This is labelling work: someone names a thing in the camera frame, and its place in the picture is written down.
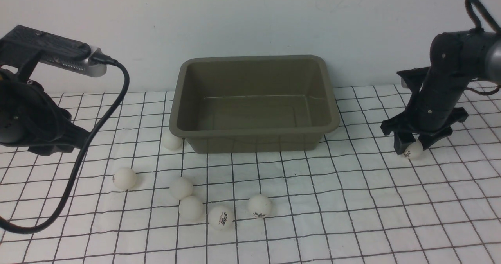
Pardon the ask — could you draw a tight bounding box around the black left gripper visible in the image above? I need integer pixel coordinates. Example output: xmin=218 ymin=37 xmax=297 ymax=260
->
xmin=0 ymin=69 xmax=90 ymax=156

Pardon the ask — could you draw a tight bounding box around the plain white front ball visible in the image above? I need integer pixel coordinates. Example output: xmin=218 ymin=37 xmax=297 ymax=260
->
xmin=178 ymin=195 xmax=204 ymax=221

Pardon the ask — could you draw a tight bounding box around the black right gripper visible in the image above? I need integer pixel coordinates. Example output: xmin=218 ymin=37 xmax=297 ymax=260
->
xmin=381 ymin=67 xmax=469 ymax=155

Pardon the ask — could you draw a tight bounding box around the white ball beside bin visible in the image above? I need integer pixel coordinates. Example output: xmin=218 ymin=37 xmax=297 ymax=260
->
xmin=161 ymin=131 xmax=183 ymax=151

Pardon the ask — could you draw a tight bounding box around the white black grid tablecloth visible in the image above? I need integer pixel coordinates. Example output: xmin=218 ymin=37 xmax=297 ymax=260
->
xmin=0 ymin=86 xmax=501 ymax=264

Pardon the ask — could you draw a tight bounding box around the olive green plastic bin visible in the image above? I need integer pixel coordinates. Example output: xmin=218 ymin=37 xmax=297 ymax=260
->
xmin=169 ymin=54 xmax=341 ymax=154

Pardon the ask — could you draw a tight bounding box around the black grey right arm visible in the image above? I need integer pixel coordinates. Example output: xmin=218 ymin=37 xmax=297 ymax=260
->
xmin=381 ymin=30 xmax=501 ymax=155

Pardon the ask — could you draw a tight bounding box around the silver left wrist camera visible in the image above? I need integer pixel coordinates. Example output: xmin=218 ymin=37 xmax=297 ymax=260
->
xmin=0 ymin=25 xmax=108 ymax=78

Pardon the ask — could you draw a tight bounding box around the plain white ping-pong ball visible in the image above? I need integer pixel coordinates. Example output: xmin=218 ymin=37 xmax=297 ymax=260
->
xmin=169 ymin=177 xmax=194 ymax=201

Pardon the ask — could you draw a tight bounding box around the black left camera cable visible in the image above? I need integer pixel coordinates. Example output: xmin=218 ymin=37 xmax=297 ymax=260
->
xmin=0 ymin=53 xmax=130 ymax=235

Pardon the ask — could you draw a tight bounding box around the white ball red logo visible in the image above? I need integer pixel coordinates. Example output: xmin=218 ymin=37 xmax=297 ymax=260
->
xmin=207 ymin=205 xmax=235 ymax=231

